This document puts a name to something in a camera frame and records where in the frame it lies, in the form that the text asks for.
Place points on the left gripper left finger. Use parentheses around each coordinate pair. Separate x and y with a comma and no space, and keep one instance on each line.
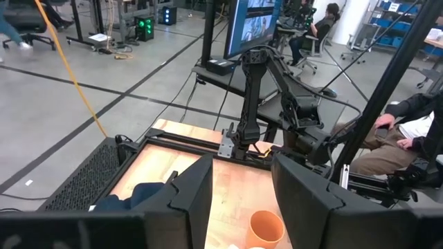
(187,207)

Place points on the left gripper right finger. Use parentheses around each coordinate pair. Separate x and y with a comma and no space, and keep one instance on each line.
(311,214)

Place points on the orange plastic cup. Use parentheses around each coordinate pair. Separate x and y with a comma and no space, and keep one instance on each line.
(264,228)

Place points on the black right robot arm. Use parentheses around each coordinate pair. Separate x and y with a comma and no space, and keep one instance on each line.
(254,103)

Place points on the navy blue cloth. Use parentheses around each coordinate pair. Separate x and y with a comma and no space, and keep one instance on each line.
(145,193)

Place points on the person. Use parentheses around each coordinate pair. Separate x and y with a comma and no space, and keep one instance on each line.
(384,155)
(320,29)
(10,29)

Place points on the black perforated computer case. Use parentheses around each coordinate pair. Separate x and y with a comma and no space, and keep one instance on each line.
(83,176)

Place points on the black box device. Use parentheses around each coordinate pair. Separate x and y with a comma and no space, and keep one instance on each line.
(219,66)

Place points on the grey office chair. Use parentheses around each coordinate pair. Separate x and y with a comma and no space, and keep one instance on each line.
(308,52)

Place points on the computer tower green lights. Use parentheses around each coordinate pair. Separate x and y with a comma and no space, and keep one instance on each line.
(144,28)

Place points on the large monitor with video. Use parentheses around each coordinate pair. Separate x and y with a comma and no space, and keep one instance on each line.
(252,27)

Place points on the computer tower blue lights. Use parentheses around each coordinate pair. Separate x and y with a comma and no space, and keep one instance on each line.
(169,15)

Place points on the shelving with blue bins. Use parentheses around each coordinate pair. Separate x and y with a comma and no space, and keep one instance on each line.
(394,24)

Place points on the black office chair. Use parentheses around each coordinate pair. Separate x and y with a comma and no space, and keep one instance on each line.
(27,20)

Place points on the black aluminium table frame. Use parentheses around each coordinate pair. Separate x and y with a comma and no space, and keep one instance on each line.
(180,142)

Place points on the silver mounting bracket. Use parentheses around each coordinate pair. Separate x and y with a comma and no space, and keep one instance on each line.
(225,147)

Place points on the black camera rig pole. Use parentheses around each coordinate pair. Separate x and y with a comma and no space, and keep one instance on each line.
(391,79)

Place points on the black monitor stand post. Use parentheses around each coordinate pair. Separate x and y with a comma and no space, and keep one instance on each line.
(209,31)

